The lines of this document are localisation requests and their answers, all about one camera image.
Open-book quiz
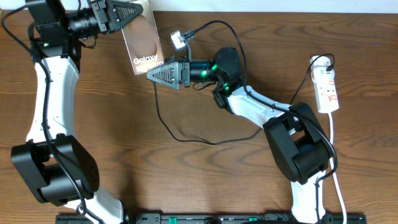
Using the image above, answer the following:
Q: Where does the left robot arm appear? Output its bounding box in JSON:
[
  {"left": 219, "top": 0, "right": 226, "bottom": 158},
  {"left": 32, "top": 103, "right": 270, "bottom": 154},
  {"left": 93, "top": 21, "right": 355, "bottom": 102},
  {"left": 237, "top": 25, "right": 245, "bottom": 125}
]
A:
[{"left": 11, "top": 0, "right": 143, "bottom": 223}]

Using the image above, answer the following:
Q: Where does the white power strip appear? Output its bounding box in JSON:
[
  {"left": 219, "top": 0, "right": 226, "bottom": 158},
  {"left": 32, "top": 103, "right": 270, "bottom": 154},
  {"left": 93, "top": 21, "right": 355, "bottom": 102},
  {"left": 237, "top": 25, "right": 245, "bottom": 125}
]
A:
[{"left": 311, "top": 67, "right": 340, "bottom": 114}]

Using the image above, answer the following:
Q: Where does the black USB charging cable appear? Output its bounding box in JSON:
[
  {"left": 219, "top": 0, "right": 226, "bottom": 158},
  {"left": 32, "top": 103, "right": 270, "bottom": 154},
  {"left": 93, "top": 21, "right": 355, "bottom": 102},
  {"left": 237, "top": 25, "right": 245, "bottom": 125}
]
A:
[{"left": 152, "top": 52, "right": 336, "bottom": 146}]

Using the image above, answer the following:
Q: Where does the white USB charger plug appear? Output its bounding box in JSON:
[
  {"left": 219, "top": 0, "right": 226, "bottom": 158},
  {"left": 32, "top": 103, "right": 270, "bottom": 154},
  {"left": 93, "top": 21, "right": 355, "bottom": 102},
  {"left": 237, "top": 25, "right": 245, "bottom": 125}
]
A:
[{"left": 310, "top": 55, "right": 331, "bottom": 69}]

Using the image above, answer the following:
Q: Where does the white power strip cord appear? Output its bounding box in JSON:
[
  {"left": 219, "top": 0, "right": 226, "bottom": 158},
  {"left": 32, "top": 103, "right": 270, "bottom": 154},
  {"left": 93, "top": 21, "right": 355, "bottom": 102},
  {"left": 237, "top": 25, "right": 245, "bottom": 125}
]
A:
[{"left": 327, "top": 112, "right": 348, "bottom": 224}]

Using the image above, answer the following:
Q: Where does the black mounting rail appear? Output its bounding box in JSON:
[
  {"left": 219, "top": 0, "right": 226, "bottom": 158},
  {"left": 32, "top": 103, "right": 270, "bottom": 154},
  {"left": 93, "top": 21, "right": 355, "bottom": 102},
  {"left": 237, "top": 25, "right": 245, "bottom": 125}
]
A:
[{"left": 55, "top": 213, "right": 368, "bottom": 224}]

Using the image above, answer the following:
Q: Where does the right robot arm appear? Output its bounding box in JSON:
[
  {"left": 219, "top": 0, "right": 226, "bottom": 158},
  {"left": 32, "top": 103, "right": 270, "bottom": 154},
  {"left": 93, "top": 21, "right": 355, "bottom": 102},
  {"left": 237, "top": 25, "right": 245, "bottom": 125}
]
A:
[{"left": 147, "top": 47, "right": 335, "bottom": 223}]

